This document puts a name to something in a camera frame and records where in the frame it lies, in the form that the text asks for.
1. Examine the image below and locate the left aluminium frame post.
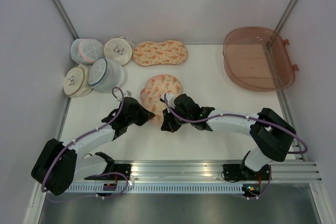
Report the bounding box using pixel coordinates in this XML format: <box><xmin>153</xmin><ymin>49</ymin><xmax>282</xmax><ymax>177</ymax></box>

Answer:
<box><xmin>51</xmin><ymin>0</ymin><xmax>79</xmax><ymax>40</ymax></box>

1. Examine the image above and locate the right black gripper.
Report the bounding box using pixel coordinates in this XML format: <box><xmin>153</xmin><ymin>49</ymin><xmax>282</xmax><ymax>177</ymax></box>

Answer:
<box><xmin>161</xmin><ymin>104</ymin><xmax>192</xmax><ymax>133</ymax></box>

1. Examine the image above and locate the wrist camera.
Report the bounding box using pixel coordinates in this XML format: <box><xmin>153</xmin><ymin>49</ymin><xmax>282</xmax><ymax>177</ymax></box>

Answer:
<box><xmin>124</xmin><ymin>90</ymin><xmax>132</xmax><ymax>97</ymax></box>
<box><xmin>160</xmin><ymin>93</ymin><xmax>176</xmax><ymax>108</ymax></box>

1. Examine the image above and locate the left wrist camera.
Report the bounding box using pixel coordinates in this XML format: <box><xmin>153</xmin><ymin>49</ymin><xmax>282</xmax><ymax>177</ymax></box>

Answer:
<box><xmin>124</xmin><ymin>90</ymin><xmax>132</xmax><ymax>97</ymax></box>

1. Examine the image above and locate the beige round bag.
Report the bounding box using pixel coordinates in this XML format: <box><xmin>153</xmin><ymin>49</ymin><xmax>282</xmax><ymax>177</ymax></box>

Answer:
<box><xmin>103</xmin><ymin>37</ymin><xmax>135</xmax><ymax>66</ymax></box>
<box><xmin>63</xmin><ymin>64</ymin><xmax>93</xmax><ymax>98</ymax></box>

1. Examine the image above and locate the right aluminium frame post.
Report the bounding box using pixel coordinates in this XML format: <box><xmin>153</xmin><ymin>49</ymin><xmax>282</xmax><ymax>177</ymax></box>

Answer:
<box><xmin>274</xmin><ymin>0</ymin><xmax>316</xmax><ymax>35</ymax></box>

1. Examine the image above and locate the floral mesh laundry bag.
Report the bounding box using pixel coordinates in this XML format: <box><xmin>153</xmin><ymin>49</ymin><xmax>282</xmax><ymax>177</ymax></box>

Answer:
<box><xmin>140</xmin><ymin>74</ymin><xmax>183</xmax><ymax>125</ymax></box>

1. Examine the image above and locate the beige round bag front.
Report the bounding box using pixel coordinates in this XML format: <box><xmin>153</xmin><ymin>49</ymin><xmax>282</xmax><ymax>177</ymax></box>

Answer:
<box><xmin>63</xmin><ymin>64</ymin><xmax>93</xmax><ymax>98</ymax></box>

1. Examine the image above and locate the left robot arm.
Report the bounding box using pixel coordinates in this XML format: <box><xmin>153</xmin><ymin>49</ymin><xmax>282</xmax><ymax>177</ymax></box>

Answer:
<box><xmin>31</xmin><ymin>97</ymin><xmax>155</xmax><ymax>196</ymax></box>

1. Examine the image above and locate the white slotted cable duct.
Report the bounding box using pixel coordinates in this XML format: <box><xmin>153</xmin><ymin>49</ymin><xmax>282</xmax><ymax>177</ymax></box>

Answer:
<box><xmin>66</xmin><ymin>182</ymin><xmax>244</xmax><ymax>194</ymax></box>

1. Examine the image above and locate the white mesh bag blue trim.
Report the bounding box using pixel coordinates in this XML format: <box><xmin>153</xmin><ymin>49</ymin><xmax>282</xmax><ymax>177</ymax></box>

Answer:
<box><xmin>88</xmin><ymin>57</ymin><xmax>124</xmax><ymax>93</ymax></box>

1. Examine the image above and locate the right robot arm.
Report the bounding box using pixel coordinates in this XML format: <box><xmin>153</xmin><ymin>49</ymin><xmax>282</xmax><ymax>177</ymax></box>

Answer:
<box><xmin>160</xmin><ymin>93</ymin><xmax>296</xmax><ymax>182</ymax></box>

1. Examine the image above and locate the pink transparent plastic basket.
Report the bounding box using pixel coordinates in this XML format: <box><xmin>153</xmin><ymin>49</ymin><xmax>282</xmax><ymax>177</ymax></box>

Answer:
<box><xmin>223</xmin><ymin>27</ymin><xmax>298</xmax><ymax>92</ymax></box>

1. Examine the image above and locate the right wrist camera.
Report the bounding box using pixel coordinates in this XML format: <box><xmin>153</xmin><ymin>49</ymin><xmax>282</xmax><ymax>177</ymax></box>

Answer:
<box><xmin>160</xmin><ymin>93</ymin><xmax>176</xmax><ymax>108</ymax></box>

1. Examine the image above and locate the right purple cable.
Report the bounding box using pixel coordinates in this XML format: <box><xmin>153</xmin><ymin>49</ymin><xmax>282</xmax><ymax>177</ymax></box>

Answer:
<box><xmin>163</xmin><ymin>93</ymin><xmax>308</xmax><ymax>201</ymax></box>

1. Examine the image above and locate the beige round bag rear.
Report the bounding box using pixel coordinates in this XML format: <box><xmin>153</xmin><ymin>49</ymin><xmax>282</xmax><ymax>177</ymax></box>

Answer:
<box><xmin>103</xmin><ymin>37</ymin><xmax>135</xmax><ymax>66</ymax></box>

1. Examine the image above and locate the white mesh bag pink trim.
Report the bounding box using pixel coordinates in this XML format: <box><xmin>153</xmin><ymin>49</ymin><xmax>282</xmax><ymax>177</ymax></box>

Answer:
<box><xmin>70</xmin><ymin>39</ymin><xmax>104</xmax><ymax>65</ymax></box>

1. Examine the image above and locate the aluminium frame post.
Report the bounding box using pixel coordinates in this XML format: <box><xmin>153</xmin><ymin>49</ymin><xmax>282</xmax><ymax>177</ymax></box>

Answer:
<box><xmin>51</xmin><ymin>0</ymin><xmax>79</xmax><ymax>40</ymax></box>
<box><xmin>274</xmin><ymin>0</ymin><xmax>316</xmax><ymax>35</ymax></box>

